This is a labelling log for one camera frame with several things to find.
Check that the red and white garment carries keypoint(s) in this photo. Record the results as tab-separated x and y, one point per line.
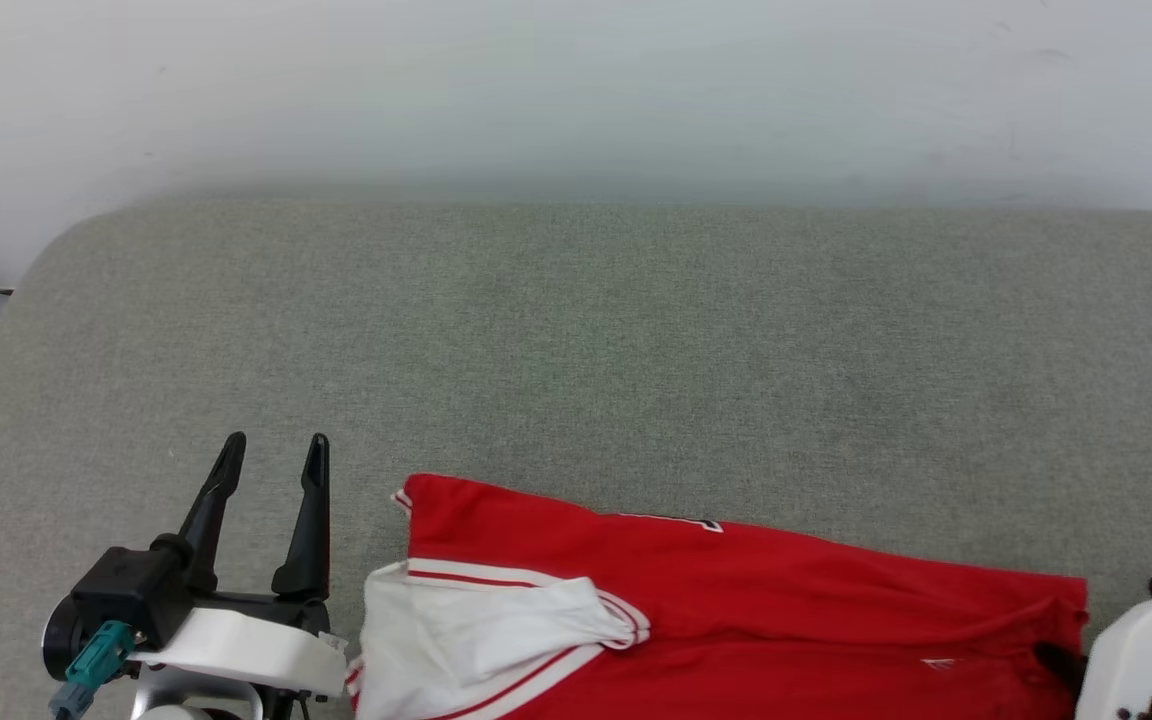
786	620

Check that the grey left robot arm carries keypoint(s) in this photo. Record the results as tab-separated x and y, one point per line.
186	692

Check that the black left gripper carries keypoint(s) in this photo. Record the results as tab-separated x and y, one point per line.
281	608

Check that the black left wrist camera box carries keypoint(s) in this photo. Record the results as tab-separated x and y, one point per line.
126	595

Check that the grey fabric sofa cushion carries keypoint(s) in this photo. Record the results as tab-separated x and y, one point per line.
636	350

